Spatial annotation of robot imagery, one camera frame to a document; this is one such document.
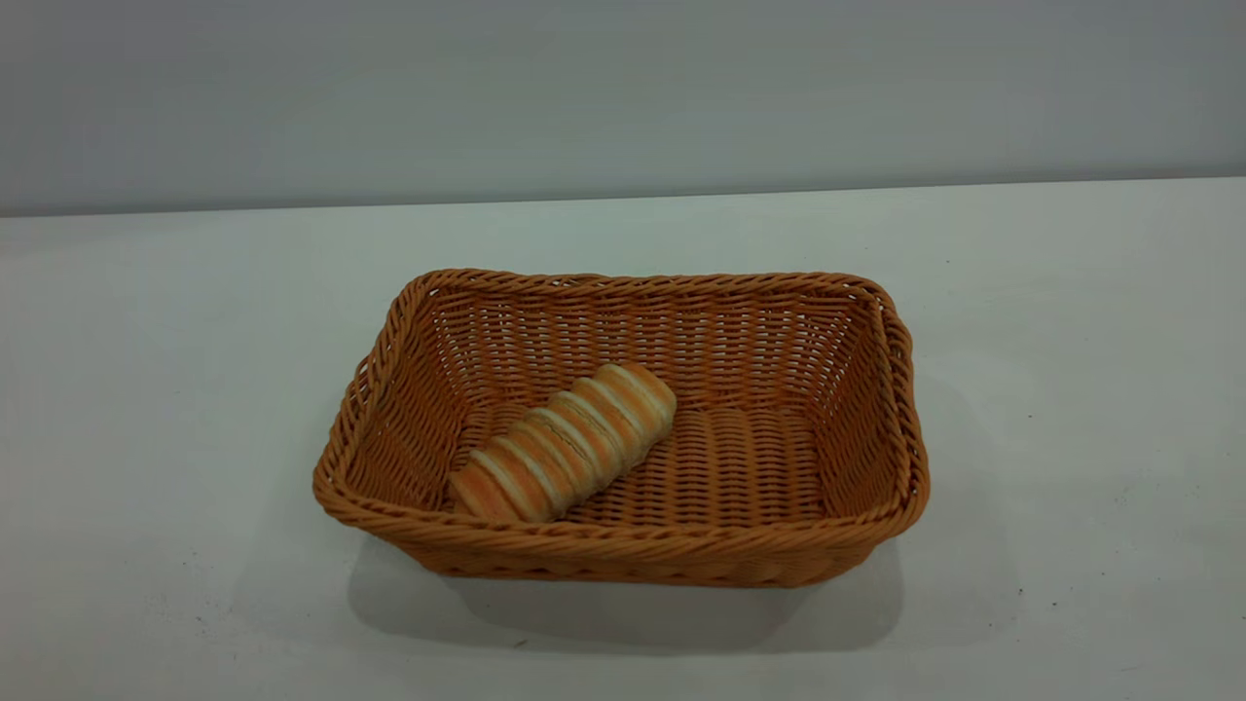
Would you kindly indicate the orange woven wicker basket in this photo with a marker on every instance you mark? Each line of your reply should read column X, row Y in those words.
column 759, row 467

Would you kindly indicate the striped orange bread roll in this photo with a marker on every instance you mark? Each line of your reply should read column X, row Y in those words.
column 565, row 443

